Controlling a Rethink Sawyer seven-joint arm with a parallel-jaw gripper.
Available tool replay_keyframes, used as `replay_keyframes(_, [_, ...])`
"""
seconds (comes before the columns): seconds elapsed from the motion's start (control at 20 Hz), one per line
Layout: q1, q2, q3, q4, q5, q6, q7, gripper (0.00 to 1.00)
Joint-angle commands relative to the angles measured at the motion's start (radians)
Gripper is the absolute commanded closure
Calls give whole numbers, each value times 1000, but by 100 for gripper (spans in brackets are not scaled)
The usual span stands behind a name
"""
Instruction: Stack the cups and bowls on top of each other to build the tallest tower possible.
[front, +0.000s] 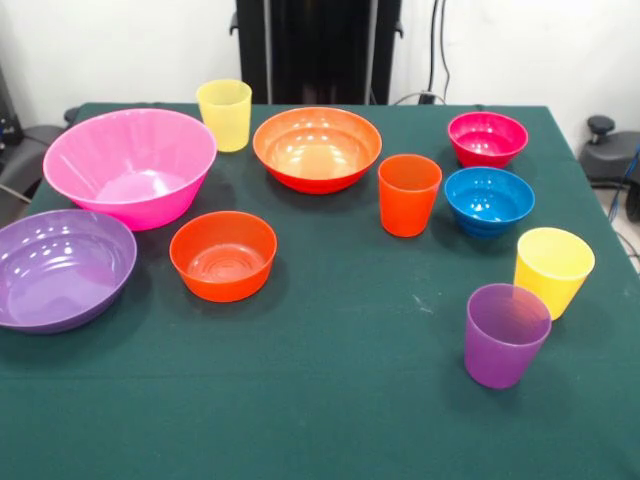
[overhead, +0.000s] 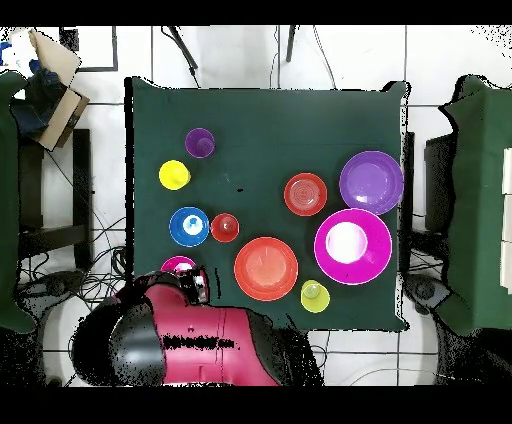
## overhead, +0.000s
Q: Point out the small blue bowl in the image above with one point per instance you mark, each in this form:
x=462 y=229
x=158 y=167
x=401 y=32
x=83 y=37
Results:
x=178 y=232

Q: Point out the small pink-red bowl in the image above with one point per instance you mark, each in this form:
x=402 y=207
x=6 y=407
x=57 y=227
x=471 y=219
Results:
x=172 y=264

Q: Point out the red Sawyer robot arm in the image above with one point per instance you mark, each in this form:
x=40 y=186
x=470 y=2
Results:
x=200 y=320

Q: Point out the orange cup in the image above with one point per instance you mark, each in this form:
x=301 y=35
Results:
x=224 y=228

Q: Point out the small orange bowl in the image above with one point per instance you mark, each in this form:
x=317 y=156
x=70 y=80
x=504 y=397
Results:
x=305 y=194

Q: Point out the large orange bowl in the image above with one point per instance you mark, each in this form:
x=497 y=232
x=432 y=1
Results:
x=266 y=268

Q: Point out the dark green tablecloth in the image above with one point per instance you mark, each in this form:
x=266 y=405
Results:
x=260 y=132

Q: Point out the purple cup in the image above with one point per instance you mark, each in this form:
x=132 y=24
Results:
x=200 y=142

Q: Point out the bright yellow cup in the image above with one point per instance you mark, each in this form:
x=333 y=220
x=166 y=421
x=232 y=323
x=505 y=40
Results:
x=174 y=174

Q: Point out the pale yellow cup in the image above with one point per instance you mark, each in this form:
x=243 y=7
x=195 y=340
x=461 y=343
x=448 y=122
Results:
x=320 y=302

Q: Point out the purple bowl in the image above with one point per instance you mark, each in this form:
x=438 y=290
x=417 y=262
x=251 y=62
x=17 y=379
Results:
x=372 y=182

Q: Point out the large pink bowl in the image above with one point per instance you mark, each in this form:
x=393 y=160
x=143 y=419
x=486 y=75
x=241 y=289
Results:
x=376 y=260

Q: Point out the black tripod leg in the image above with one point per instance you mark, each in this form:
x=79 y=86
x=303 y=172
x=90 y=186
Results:
x=183 y=48
x=290 y=44

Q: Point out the black stool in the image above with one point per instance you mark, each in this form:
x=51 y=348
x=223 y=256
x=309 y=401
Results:
x=82 y=180

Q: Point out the black box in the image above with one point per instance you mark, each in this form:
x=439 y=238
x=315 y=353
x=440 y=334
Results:
x=438 y=184

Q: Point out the cardboard box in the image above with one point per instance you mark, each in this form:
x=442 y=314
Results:
x=60 y=116

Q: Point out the green-covered side table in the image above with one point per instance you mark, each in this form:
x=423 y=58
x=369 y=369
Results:
x=476 y=200
x=8 y=200

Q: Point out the dark blue cloth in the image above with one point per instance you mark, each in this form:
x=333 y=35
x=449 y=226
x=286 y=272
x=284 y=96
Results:
x=36 y=104

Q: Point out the white box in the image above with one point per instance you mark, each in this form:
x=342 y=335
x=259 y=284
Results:
x=508 y=218
x=508 y=172

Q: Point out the black pedestal foot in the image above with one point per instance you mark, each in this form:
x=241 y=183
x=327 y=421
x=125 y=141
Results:
x=424 y=290
x=56 y=284

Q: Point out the black square frame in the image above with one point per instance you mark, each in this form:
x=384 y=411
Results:
x=115 y=52

